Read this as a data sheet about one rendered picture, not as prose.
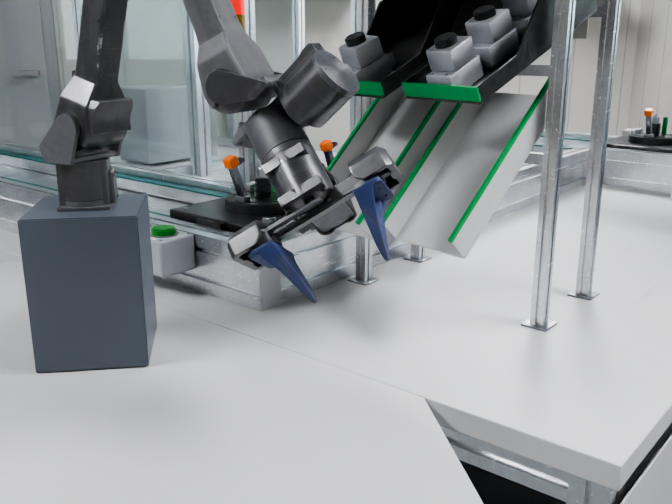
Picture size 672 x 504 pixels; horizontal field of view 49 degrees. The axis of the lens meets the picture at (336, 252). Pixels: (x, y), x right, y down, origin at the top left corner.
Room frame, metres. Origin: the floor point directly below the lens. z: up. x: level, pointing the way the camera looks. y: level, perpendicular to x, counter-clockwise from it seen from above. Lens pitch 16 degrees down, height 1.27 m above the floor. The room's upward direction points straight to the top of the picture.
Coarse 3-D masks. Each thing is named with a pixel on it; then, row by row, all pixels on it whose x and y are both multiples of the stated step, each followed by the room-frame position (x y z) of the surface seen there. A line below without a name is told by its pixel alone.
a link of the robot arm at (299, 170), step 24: (288, 144) 0.76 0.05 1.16; (264, 168) 0.75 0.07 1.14; (288, 168) 0.74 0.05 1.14; (312, 168) 0.74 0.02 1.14; (360, 168) 0.71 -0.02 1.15; (384, 168) 0.71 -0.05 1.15; (288, 192) 0.73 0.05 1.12; (312, 192) 0.74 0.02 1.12; (336, 192) 0.74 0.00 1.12; (312, 216) 0.73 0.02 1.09; (240, 240) 0.72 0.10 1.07
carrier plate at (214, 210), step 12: (192, 204) 1.34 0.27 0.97; (204, 204) 1.34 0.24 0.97; (216, 204) 1.34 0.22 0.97; (180, 216) 1.29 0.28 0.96; (192, 216) 1.27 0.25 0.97; (204, 216) 1.25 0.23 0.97; (216, 216) 1.25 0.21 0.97; (228, 216) 1.25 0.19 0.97; (240, 216) 1.25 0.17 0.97; (252, 216) 1.25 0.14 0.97; (264, 216) 1.25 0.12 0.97; (276, 216) 1.25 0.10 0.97; (228, 228) 1.21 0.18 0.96; (240, 228) 1.19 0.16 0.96
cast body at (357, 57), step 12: (348, 36) 1.10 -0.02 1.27; (360, 36) 1.09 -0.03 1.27; (372, 36) 1.10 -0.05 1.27; (348, 48) 1.09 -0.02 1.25; (360, 48) 1.08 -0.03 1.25; (372, 48) 1.09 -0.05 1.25; (348, 60) 1.10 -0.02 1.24; (360, 60) 1.08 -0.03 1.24; (372, 60) 1.09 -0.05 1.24; (384, 60) 1.10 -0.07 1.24; (360, 72) 1.08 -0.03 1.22; (372, 72) 1.09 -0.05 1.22; (384, 72) 1.10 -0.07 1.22
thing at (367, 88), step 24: (384, 0) 1.22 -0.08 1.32; (408, 0) 1.26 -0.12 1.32; (432, 0) 1.29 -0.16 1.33; (456, 0) 1.14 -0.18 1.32; (384, 24) 1.22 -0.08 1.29; (408, 24) 1.26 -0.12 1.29; (432, 24) 1.11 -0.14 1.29; (384, 48) 1.22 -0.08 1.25; (408, 48) 1.19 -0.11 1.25; (408, 72) 1.08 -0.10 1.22; (384, 96) 1.05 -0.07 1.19
